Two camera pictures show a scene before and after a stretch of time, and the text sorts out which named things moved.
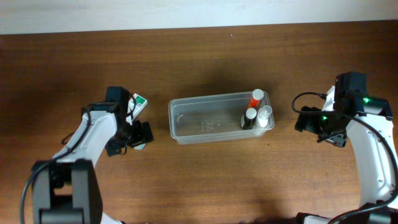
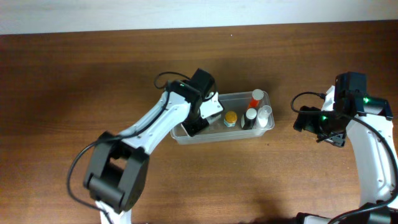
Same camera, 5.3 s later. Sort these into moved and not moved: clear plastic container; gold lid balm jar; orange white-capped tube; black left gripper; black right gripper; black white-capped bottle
Moved: black left gripper; gold lid balm jar
Not moved: orange white-capped tube; black right gripper; black white-capped bottle; clear plastic container
